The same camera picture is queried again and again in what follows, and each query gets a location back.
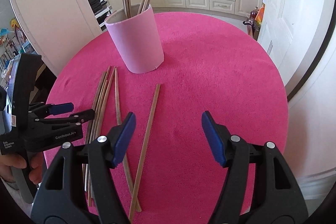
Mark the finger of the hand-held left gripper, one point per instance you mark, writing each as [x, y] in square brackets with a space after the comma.
[78, 116]
[61, 108]

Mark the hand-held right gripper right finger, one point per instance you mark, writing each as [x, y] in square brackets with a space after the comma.
[214, 137]

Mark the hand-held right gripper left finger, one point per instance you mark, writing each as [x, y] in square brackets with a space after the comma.
[123, 137]

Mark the group of wooden chopsticks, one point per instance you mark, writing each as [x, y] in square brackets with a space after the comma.
[148, 134]

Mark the pink cup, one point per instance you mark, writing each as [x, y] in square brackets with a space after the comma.
[139, 45]

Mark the person's left hand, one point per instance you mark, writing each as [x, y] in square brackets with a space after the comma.
[13, 162]

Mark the row of books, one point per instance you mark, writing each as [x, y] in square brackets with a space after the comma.
[10, 52]

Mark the pink round table cover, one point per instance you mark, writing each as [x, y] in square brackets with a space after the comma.
[197, 82]

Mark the blue and white plush toy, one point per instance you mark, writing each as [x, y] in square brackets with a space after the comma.
[5, 32]

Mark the yellow plush toy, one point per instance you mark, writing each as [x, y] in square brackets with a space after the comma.
[12, 22]

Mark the cream door with lock plate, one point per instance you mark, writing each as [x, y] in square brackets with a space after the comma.
[39, 3]

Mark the orange shopping bag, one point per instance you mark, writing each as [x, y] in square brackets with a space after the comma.
[260, 15]

